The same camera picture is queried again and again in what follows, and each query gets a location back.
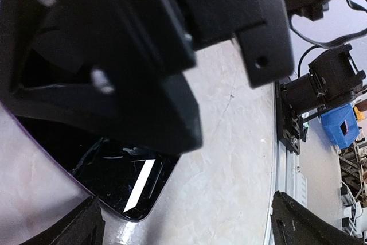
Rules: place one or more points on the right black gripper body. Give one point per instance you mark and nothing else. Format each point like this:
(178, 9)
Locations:
(167, 32)

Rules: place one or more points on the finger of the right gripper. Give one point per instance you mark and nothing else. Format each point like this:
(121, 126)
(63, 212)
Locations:
(158, 114)

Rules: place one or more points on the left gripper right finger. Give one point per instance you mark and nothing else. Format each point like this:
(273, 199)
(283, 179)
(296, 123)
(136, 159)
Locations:
(292, 223)

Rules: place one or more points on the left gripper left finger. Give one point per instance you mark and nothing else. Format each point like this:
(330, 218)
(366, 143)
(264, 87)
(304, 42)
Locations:
(82, 225)

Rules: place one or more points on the purple-edged smartphone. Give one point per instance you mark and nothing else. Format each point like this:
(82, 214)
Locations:
(127, 179)

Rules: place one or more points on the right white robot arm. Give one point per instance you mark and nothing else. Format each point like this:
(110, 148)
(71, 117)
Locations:
(115, 67)

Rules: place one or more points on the blue plastic bin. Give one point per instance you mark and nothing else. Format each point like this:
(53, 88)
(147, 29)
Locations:
(340, 125)

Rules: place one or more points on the front aluminium rail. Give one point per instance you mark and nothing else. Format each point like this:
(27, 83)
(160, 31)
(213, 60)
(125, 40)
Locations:
(286, 177)

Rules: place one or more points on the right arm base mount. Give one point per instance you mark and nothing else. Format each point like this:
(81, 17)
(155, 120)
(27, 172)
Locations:
(333, 80)

